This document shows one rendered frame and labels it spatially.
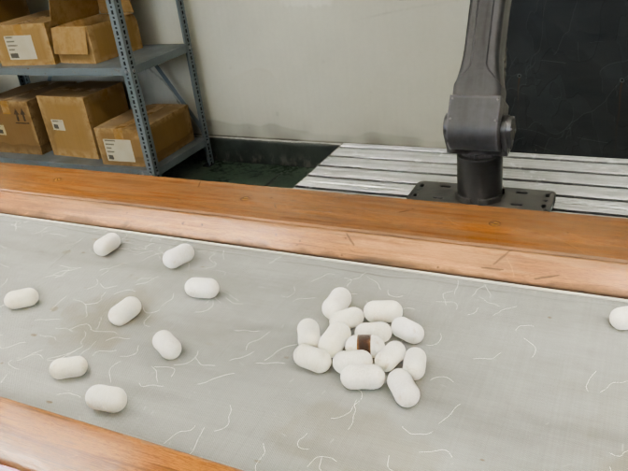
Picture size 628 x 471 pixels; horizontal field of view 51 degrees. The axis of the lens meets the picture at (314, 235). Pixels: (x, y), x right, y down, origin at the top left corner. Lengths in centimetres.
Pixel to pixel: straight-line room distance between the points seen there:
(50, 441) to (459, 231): 42
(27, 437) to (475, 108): 64
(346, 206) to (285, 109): 219
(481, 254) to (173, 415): 33
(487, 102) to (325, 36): 192
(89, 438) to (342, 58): 237
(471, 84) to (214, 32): 221
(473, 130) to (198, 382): 50
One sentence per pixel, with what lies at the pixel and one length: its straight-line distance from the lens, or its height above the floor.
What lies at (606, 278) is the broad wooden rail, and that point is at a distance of 65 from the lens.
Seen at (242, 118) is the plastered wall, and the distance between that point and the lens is 307.
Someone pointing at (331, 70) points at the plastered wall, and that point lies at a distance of 279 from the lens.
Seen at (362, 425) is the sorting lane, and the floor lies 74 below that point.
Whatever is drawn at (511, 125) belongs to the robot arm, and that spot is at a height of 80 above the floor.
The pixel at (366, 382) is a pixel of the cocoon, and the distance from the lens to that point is 52.
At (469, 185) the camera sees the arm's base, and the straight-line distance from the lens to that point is 94.
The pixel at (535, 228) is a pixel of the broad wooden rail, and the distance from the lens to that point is 70.
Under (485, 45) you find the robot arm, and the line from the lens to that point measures 91.
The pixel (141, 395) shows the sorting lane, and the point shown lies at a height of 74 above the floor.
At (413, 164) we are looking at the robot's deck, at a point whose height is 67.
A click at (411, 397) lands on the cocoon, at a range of 50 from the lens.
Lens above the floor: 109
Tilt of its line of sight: 27 degrees down
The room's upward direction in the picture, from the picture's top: 7 degrees counter-clockwise
